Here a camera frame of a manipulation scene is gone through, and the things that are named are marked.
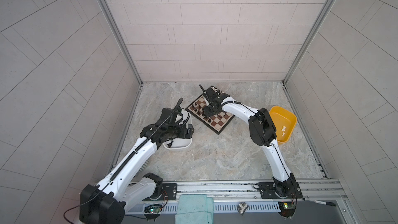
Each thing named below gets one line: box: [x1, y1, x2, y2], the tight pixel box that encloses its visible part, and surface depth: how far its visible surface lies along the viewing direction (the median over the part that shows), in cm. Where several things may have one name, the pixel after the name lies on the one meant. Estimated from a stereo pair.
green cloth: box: [174, 193, 215, 224], surface depth 68 cm
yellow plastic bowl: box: [269, 105, 298, 144], surface depth 96 cm
